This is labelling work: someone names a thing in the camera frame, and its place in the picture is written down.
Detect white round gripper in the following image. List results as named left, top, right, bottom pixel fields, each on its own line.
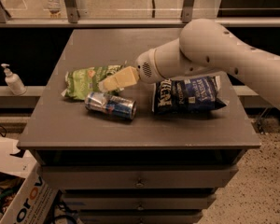
left=98, top=39, right=196, bottom=92

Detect silver blue redbull can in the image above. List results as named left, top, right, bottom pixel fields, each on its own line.
left=85, top=92, right=136, bottom=119

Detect green jalapeno chip bag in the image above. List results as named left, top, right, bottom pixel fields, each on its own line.
left=62, top=65, right=123, bottom=101

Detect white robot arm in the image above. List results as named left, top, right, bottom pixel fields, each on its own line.
left=98, top=19, right=280, bottom=111

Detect dark blue kettle chip bag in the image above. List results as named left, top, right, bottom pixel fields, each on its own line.
left=152, top=76, right=227, bottom=114

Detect grey drawer cabinet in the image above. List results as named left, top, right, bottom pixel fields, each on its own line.
left=19, top=29, right=260, bottom=224

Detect metal drawer knob top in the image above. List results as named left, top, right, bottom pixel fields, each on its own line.
left=135, top=178, right=145, bottom=188

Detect metal drawer knob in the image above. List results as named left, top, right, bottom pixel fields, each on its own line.
left=136, top=204, right=145, bottom=211
left=135, top=178, right=145, bottom=188

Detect white pump sanitizer bottle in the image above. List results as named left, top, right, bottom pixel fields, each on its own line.
left=1, top=63, right=26, bottom=95

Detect metal drawer knob middle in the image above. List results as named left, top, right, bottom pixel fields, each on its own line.
left=136, top=204, right=145, bottom=211

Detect white cardboard box orange letters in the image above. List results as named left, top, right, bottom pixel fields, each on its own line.
left=0, top=136, right=58, bottom=224

